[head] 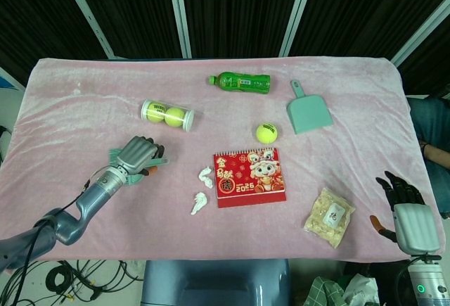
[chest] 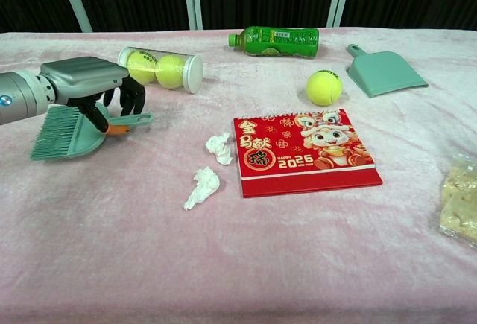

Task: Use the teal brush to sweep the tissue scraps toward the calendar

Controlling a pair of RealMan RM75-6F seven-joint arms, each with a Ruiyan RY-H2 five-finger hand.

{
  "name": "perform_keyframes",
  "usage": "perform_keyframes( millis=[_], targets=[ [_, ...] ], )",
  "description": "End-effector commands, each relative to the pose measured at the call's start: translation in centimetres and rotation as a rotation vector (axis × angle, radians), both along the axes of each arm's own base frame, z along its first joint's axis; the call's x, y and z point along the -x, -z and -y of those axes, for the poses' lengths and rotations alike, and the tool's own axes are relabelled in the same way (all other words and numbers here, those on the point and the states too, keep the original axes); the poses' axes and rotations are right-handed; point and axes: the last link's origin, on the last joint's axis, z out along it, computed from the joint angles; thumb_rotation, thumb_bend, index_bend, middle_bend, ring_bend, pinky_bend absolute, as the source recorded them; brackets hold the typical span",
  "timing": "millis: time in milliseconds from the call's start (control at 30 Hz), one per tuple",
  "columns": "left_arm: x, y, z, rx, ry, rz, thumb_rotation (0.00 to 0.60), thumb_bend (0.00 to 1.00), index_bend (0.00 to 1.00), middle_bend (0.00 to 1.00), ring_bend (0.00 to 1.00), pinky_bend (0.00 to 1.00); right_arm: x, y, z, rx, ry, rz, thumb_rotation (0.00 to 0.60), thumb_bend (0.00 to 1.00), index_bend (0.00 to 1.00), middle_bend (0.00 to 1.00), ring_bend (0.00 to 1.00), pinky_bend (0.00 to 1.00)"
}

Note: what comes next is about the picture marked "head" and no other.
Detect white double frame pole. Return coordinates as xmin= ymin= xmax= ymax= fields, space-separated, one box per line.
xmin=166 ymin=0 xmax=193 ymax=59

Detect blue robot torso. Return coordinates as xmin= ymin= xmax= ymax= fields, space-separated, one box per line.
xmin=140 ymin=259 xmax=291 ymax=306

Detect clear tennis ball tube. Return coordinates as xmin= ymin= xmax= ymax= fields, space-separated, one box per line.
xmin=141 ymin=98 xmax=195 ymax=132

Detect red 2026 desk calendar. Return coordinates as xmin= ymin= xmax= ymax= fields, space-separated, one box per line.
xmin=212 ymin=147 xmax=288 ymax=210

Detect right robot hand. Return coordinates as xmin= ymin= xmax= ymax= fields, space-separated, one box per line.
xmin=368 ymin=170 xmax=442 ymax=254

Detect black pleated curtain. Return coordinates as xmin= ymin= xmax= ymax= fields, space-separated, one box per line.
xmin=0 ymin=0 xmax=450 ymax=99

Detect green tea bottle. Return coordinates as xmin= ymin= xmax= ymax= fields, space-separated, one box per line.
xmin=208 ymin=72 xmax=271 ymax=94

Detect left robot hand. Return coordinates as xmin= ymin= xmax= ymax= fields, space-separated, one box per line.
xmin=115 ymin=136 xmax=166 ymax=177

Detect white slanted frame pole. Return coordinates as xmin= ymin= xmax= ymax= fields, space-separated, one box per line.
xmin=57 ymin=0 xmax=115 ymax=58
xmin=279 ymin=0 xmax=319 ymax=58
xmin=390 ymin=2 xmax=450 ymax=68

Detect pink plush table cloth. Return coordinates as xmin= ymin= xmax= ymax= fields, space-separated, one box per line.
xmin=0 ymin=56 xmax=446 ymax=263

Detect crumpled white plastic bag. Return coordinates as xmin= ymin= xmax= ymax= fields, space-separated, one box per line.
xmin=342 ymin=273 xmax=381 ymax=306

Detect green checkered cloth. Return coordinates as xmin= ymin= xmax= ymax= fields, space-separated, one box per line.
xmin=303 ymin=276 xmax=349 ymax=306

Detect green plastic dustpan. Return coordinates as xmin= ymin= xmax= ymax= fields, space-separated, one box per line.
xmin=287 ymin=79 xmax=334 ymax=134

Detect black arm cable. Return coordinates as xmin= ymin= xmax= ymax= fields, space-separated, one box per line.
xmin=6 ymin=168 xmax=106 ymax=306

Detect black floor cable bundle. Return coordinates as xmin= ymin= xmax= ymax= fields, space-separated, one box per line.
xmin=0 ymin=260 xmax=145 ymax=306

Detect white tissue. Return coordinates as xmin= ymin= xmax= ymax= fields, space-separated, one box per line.
xmin=198 ymin=167 xmax=214 ymax=188
xmin=190 ymin=191 xmax=208 ymax=215

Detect person in blue jeans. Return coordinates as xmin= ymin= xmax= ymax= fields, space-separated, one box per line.
xmin=407 ymin=95 xmax=450 ymax=215

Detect loose yellow tennis ball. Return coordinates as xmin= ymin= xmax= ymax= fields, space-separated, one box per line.
xmin=255 ymin=122 xmax=279 ymax=144

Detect blue and white panel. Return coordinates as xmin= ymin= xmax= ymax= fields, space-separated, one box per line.
xmin=0 ymin=66 xmax=26 ymax=93

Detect clear bag of snacks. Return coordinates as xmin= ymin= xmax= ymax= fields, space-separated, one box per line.
xmin=303 ymin=186 xmax=356 ymax=249

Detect yellow tennis ball in tube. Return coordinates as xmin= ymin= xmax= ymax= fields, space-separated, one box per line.
xmin=146 ymin=103 xmax=168 ymax=123
xmin=164 ymin=108 xmax=186 ymax=127

